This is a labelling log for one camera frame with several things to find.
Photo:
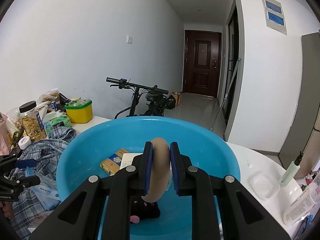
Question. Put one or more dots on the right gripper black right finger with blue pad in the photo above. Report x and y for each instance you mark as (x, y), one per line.
(221, 207)

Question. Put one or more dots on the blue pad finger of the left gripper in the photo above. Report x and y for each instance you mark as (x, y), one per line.
(25, 163)

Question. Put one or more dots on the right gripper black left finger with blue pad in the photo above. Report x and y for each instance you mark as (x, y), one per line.
(100, 207)

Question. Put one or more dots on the black plush cat pouch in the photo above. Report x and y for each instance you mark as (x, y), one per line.
(141, 210)

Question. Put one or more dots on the beige round disc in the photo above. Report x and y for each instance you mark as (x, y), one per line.
(160, 170)

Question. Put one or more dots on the person left hand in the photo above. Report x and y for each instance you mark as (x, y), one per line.
(7, 209)

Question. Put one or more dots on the plaid blue shirt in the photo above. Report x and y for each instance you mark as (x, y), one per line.
(47, 153)

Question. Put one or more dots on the small white jar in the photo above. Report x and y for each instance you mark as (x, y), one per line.
(24, 142)

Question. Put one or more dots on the pink bag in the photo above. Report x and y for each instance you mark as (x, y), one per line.
(5, 144)

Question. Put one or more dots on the clear plastic tray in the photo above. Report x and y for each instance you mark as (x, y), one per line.
(264, 185)

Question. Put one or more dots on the blue Maison packet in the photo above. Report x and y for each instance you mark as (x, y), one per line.
(49, 198)

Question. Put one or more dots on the green tissue pack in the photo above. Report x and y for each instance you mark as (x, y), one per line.
(55, 119)

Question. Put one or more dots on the clear jar black lid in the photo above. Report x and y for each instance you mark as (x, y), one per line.
(31, 121)

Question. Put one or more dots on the white lotion bottle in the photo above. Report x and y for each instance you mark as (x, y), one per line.
(303, 204)

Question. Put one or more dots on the gold cigarette pack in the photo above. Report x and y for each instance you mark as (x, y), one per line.
(112, 164)

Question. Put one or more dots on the green pump bottle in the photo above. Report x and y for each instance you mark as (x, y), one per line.
(291, 171)

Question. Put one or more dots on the yellow tub green rim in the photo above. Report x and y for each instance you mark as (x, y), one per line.
(79, 111)

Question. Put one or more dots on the snack bags pile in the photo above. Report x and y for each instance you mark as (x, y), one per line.
(53, 96)

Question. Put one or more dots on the blue plastic basin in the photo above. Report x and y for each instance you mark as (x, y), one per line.
(207, 151)

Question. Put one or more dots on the cream box left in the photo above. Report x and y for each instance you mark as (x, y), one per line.
(127, 159)

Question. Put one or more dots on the black bicycle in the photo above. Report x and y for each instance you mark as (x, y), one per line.
(158, 99)

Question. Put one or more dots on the grey refrigerator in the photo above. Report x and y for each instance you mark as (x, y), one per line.
(303, 135)

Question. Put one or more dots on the leaning mop pole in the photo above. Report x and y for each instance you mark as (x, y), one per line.
(227, 92)

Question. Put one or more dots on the dark brown door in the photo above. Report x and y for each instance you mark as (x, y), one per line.
(201, 71)

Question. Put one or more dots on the white wall switch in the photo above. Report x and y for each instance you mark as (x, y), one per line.
(129, 39)

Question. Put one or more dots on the grey wall panel blue labels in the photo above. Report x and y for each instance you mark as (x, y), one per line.
(274, 16)

